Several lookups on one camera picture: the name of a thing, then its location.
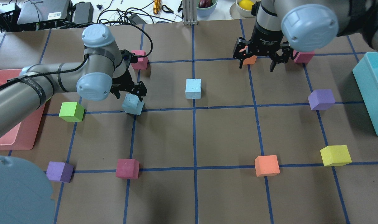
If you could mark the black power adapter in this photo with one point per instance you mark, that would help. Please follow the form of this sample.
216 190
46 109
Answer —
83 13

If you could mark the aluminium frame post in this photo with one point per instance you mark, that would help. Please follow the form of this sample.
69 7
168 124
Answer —
190 12

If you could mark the black computer box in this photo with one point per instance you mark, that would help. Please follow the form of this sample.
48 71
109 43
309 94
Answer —
34 15

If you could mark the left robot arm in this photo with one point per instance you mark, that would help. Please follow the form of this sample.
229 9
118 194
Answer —
25 190

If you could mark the cyan tray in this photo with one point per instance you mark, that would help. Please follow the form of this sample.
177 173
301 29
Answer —
366 75

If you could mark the beige bowl with lemon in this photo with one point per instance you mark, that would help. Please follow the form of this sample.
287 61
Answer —
242 9

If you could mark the scissors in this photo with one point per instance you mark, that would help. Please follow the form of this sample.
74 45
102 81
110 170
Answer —
166 9

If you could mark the pink tray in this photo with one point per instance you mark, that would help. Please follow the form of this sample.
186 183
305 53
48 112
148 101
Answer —
23 135

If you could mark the pink block far left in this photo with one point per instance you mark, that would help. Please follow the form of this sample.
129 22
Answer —
142 62

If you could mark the purple block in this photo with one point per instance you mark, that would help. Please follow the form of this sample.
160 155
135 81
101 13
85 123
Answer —
59 171
321 99

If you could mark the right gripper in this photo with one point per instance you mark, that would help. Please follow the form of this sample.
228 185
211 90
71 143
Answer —
265 41

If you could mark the yellow block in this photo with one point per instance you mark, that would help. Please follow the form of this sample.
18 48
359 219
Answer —
335 156

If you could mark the pink block far right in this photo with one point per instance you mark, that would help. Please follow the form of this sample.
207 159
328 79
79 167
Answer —
303 57

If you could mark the purple block right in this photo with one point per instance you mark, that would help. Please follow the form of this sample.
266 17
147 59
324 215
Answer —
321 99

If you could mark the gold cylinder tool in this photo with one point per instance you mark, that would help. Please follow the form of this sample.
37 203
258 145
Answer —
156 7

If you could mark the pink block near left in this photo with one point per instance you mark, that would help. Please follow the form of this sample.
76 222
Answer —
128 169

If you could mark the light blue block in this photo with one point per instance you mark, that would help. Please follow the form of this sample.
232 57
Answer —
132 104
193 88

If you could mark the orange block far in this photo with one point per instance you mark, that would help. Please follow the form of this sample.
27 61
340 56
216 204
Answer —
248 61

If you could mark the orange block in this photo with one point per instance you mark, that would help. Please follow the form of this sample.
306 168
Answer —
248 61
266 166

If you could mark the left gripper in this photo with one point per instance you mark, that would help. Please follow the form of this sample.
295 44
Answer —
123 81

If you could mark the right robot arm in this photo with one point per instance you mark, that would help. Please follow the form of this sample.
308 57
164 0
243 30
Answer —
285 26

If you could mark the purple block left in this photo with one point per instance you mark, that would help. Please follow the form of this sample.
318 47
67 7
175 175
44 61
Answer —
59 171

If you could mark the green bowl with fruit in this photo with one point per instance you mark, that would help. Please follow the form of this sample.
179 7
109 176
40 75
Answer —
205 7

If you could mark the green block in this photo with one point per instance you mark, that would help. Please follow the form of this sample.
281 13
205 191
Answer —
71 112

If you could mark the pink block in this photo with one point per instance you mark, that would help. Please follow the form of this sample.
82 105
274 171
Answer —
303 57
142 62
128 169

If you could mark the orange block near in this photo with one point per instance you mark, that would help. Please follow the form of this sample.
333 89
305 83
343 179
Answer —
266 166

